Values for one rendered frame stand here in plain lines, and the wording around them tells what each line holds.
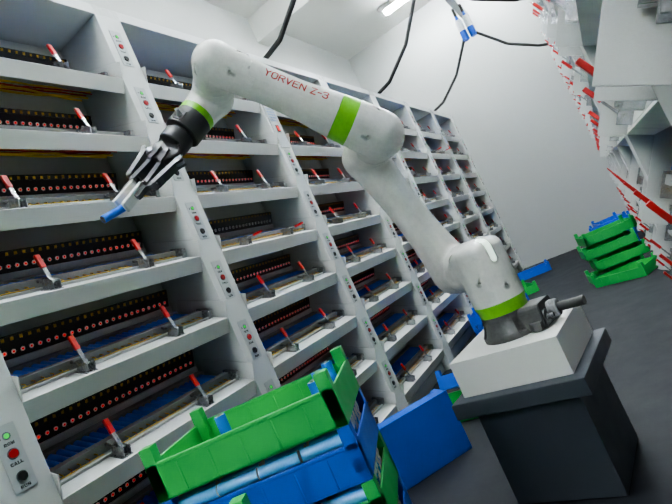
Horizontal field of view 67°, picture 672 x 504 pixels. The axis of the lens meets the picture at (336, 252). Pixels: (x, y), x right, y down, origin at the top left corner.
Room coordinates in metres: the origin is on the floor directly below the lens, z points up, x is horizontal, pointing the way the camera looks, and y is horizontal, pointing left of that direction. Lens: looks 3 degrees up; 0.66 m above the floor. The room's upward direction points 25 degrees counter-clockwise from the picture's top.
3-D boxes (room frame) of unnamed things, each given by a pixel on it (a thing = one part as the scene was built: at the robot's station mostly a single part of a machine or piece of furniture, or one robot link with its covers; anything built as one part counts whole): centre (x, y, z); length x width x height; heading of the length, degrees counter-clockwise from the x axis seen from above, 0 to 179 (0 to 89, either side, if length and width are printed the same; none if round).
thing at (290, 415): (0.82, 0.22, 0.52); 0.30 x 0.20 x 0.08; 84
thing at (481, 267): (1.29, -0.32, 0.52); 0.16 x 0.13 x 0.19; 13
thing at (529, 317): (1.24, -0.36, 0.40); 0.26 x 0.15 x 0.06; 46
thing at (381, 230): (2.81, -0.24, 0.87); 0.20 x 0.09 x 1.75; 61
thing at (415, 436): (1.66, 0.02, 0.10); 0.30 x 0.08 x 0.20; 110
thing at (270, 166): (2.20, 0.10, 0.87); 0.20 x 0.09 x 1.75; 61
